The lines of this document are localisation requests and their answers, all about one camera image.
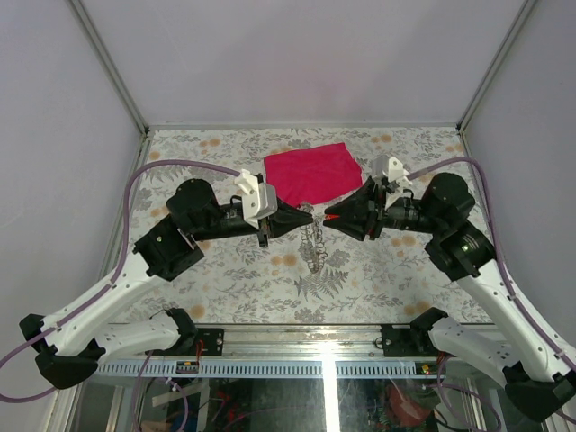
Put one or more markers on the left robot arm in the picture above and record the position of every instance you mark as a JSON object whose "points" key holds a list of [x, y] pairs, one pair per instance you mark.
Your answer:
{"points": [[74, 341]]}

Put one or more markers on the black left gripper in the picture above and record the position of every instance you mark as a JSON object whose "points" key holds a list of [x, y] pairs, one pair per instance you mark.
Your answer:
{"points": [[286, 220]]}

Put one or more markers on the pink cloth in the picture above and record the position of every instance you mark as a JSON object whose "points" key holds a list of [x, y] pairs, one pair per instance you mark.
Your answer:
{"points": [[313, 175]]}

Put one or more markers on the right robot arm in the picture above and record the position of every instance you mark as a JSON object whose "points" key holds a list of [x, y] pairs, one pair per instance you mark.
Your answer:
{"points": [[535, 365]]}

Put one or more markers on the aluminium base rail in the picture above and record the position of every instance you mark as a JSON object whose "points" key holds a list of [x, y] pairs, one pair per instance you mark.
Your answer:
{"points": [[275, 351]]}

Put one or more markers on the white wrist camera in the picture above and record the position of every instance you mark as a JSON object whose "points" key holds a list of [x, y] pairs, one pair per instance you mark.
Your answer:
{"points": [[259, 199], [390, 172]]}

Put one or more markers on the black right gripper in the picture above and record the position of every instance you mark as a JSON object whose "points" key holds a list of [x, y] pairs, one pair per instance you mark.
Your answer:
{"points": [[366, 209]]}

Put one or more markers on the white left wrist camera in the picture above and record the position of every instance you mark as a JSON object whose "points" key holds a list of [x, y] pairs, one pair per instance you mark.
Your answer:
{"points": [[259, 199]]}

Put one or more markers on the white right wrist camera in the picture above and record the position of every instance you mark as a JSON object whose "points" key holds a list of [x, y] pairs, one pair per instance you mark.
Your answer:
{"points": [[390, 172]]}

